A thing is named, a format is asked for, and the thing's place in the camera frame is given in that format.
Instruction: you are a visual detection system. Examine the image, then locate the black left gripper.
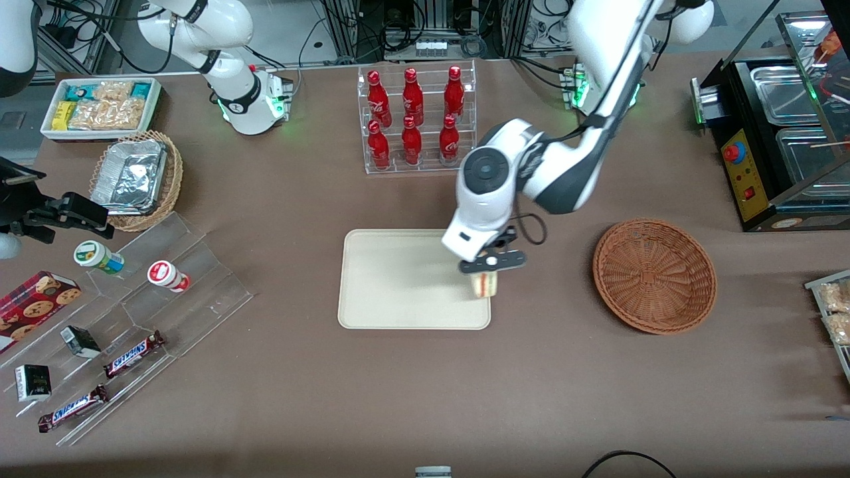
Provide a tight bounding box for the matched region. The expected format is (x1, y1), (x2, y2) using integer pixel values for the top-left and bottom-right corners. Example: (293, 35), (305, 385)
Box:
(459, 226), (527, 276)

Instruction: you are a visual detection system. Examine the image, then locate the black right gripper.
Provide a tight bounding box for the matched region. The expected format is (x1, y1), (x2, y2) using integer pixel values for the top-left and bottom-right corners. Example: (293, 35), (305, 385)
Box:
(0, 192), (116, 244)

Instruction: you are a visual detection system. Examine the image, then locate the triangular sandwich with tomato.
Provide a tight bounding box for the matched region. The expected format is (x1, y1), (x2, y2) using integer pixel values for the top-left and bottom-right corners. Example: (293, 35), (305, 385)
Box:
(470, 270), (499, 299)

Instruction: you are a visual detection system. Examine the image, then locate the wicker basket with foil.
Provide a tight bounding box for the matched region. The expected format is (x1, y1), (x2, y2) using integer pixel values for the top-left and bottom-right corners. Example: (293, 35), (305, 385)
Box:
(88, 129), (184, 233)

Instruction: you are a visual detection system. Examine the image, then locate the cream plastic tray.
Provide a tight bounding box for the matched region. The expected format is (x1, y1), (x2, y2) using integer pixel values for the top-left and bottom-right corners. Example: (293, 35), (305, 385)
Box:
(337, 229), (492, 331)

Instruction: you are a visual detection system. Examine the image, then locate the round brown wicker basket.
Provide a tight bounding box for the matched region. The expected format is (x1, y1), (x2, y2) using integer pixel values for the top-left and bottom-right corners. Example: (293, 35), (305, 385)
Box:
(592, 219), (718, 335)

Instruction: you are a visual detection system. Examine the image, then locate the green white yogurt cup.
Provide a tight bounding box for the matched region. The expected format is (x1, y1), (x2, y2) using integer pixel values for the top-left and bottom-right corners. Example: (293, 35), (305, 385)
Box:
(73, 240), (126, 276)

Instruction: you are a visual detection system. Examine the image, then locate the aluminium foil container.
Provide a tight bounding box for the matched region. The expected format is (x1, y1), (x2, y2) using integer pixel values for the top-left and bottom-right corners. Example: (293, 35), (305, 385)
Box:
(90, 138), (169, 216)

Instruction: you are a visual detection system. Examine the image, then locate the red white yogurt cup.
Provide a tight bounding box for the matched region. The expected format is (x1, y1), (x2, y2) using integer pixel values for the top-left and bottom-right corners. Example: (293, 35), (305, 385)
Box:
(147, 260), (191, 293)

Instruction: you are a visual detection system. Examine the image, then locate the white snack bin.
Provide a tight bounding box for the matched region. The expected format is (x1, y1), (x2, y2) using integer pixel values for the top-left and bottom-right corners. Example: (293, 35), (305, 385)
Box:
(40, 77), (163, 142)

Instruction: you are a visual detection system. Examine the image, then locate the red cookie box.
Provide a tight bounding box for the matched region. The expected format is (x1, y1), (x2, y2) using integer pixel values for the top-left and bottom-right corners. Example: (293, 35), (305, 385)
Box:
(0, 270), (82, 355)

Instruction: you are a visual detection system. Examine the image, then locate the clear bagged snack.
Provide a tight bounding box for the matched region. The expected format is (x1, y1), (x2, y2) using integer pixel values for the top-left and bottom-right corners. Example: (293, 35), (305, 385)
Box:
(69, 98), (145, 131)
(93, 80), (135, 102)

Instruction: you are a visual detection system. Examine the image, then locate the yellow snack packet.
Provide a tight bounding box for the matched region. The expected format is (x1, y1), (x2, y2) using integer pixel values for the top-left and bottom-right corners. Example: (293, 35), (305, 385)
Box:
(51, 100), (78, 132)

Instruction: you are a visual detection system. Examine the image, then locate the clear acrylic bottle rack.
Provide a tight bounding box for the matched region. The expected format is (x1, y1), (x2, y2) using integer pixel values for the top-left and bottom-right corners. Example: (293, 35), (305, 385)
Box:
(357, 60), (477, 175)

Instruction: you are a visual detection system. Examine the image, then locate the small black box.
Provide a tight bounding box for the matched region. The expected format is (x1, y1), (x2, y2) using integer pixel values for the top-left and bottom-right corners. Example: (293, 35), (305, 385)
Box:
(60, 325), (102, 360)

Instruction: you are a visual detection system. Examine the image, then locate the clear acrylic tiered stand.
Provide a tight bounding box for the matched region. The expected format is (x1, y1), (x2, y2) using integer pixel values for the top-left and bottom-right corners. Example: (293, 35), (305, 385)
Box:
(0, 211), (254, 447)

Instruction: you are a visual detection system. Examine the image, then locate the red cola bottle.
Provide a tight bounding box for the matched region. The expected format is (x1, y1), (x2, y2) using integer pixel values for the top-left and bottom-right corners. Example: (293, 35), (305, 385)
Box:
(400, 116), (424, 167)
(367, 119), (392, 171)
(438, 114), (461, 165)
(443, 65), (466, 120)
(367, 70), (392, 127)
(401, 67), (425, 125)

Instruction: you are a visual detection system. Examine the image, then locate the snickers chocolate bar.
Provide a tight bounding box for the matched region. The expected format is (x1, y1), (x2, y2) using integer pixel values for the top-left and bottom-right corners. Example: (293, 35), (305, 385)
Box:
(103, 330), (166, 380)
(37, 384), (110, 434)

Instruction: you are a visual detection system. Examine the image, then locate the black and white box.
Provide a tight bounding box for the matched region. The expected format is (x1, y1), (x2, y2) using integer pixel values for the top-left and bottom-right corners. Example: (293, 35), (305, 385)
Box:
(15, 364), (52, 404)

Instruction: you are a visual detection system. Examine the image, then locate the black food warmer, yellow panel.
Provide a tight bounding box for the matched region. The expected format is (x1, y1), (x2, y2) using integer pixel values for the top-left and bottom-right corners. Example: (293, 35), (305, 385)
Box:
(691, 10), (850, 233)

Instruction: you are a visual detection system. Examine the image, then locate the steel warmer pan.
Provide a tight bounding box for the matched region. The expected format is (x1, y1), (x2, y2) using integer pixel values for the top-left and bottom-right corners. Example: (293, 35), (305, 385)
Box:
(750, 64), (825, 127)
(776, 127), (850, 200)

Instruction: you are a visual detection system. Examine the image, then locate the bagged bread package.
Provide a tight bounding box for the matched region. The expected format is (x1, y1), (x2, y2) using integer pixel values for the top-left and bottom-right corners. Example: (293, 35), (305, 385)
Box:
(823, 313), (850, 347)
(819, 281), (850, 313)

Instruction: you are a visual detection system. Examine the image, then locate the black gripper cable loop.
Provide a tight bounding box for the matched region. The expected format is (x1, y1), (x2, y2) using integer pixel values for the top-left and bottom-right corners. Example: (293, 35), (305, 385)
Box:
(513, 212), (549, 246)

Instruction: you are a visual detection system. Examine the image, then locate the grey wire rack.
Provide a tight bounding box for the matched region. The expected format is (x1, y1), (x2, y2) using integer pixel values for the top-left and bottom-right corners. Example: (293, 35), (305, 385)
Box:
(805, 269), (850, 386)

